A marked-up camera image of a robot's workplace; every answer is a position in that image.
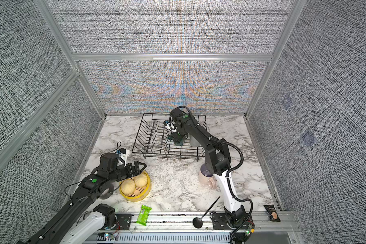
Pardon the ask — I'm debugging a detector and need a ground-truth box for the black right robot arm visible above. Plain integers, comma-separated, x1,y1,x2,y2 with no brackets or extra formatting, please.
164,106,253,229

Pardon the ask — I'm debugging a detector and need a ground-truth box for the grey mug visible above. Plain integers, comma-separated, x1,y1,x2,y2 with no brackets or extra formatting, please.
190,135,201,147

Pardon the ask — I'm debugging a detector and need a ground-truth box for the dark snack packet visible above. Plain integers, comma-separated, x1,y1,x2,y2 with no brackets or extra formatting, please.
264,204,281,222

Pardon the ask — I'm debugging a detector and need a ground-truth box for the black wire dish rack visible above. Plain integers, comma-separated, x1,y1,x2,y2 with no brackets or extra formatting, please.
132,113,205,161

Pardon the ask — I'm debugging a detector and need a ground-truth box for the steamed bun right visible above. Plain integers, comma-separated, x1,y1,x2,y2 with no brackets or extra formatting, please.
134,172,148,188

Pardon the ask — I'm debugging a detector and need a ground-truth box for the grey tape roll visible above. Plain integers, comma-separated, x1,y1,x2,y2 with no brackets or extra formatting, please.
99,183,116,200

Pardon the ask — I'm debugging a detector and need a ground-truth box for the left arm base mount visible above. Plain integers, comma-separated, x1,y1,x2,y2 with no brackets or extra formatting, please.
60,204,133,244

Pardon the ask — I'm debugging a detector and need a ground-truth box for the aluminium front rail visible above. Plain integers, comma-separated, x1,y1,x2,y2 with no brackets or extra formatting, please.
48,211,304,244

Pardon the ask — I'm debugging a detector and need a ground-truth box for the steamed bun left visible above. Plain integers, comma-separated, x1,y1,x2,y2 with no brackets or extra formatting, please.
120,179,136,197

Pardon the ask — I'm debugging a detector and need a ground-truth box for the green snack packet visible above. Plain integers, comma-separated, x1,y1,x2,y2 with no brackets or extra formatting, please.
136,205,152,226

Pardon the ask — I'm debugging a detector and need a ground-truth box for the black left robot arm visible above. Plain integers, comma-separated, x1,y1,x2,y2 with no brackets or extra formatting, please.
25,152,147,244

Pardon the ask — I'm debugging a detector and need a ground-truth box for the dark green mug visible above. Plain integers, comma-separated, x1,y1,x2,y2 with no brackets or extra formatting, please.
167,134,185,146

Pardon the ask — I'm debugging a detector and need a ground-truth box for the black ladle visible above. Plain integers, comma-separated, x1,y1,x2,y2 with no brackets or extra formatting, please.
192,196,220,229

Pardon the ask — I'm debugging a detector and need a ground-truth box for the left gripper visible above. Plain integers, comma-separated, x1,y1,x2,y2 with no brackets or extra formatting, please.
110,160,147,183

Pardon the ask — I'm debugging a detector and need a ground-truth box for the small circuit board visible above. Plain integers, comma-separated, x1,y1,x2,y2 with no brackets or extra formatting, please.
242,225,255,243

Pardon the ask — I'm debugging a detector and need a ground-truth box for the pink iridescent mug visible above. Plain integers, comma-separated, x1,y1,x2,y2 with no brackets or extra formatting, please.
198,164,216,190

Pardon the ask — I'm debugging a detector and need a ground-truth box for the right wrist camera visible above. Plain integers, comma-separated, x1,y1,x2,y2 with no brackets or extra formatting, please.
163,120,177,133

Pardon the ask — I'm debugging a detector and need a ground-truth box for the steamed bun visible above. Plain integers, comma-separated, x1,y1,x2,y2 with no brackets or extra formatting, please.
120,179,136,197
134,172,148,188

